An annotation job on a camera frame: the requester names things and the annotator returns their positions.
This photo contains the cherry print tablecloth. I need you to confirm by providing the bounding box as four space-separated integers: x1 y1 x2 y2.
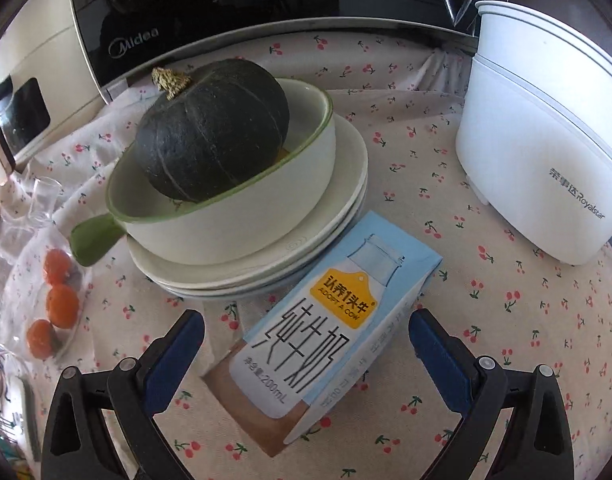
0 34 612 480

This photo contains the white bowl with green handle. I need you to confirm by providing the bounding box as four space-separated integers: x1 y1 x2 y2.
69 77 336 267

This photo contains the clear plastic bag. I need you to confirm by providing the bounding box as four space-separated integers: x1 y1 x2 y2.
0 175 94 366

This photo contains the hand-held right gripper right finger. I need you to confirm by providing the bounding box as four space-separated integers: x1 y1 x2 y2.
408 308 575 480

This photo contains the light blue milk carton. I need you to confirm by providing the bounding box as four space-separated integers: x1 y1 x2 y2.
200 210 445 459

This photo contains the dark green pumpkin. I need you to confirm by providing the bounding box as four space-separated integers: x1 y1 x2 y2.
134 59 291 205

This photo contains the white electric cooking pot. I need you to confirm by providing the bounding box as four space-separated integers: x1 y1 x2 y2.
454 0 612 267

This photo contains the black glass microwave oven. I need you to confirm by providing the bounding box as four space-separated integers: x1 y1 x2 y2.
67 0 512 104

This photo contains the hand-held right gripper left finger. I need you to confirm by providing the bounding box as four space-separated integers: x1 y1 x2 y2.
40 309 206 480

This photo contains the cream air fryer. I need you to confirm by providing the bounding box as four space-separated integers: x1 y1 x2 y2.
0 0 105 187

